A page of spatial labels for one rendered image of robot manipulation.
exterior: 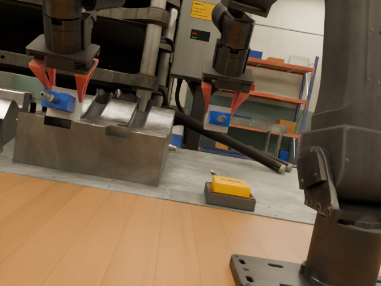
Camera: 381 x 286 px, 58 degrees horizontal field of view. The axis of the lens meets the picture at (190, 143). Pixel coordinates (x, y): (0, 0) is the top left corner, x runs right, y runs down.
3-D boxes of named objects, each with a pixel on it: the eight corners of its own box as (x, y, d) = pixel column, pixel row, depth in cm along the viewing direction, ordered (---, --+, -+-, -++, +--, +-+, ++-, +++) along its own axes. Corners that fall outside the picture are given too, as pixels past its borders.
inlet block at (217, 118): (233, 135, 65) (238, 106, 64) (207, 130, 65) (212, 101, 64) (225, 132, 78) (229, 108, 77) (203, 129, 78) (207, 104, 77)
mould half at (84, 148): (157, 186, 62) (170, 112, 61) (12, 162, 61) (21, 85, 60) (169, 151, 112) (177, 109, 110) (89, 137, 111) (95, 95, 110)
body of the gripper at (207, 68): (202, 69, 73) (208, 34, 69) (249, 77, 74) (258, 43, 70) (200, 81, 68) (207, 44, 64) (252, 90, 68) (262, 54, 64)
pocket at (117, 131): (131, 152, 61) (134, 131, 61) (101, 147, 61) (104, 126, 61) (134, 148, 66) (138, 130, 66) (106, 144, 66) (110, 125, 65)
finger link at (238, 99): (207, 105, 78) (216, 65, 73) (239, 110, 78) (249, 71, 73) (207, 120, 72) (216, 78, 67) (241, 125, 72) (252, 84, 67)
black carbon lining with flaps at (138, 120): (135, 139, 67) (143, 91, 66) (52, 125, 67) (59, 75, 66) (152, 128, 102) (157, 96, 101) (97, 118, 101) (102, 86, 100)
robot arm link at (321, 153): (300, 142, 34) (339, 152, 29) (369, 154, 37) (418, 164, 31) (287, 204, 35) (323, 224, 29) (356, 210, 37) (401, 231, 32)
